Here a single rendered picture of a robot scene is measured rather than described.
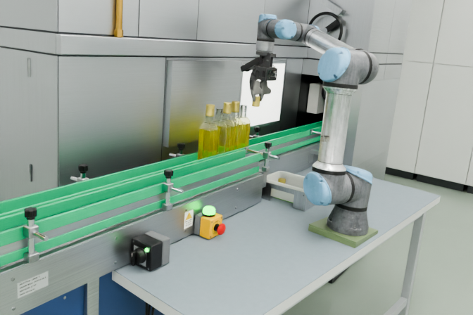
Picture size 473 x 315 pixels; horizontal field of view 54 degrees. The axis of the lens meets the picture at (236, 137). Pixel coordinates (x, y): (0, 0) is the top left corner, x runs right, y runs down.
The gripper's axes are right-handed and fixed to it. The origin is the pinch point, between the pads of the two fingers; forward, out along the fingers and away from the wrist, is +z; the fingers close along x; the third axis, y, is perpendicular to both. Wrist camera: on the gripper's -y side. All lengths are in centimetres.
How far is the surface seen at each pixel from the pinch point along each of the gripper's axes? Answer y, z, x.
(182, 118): -9.1, 8.4, -32.8
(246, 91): -17.9, 0.1, 12.2
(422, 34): -85, -43, 342
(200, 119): -11.2, 9.9, -21.6
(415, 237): 51, 64, 69
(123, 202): 26, 23, -80
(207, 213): 26, 34, -48
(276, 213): 26, 42, -10
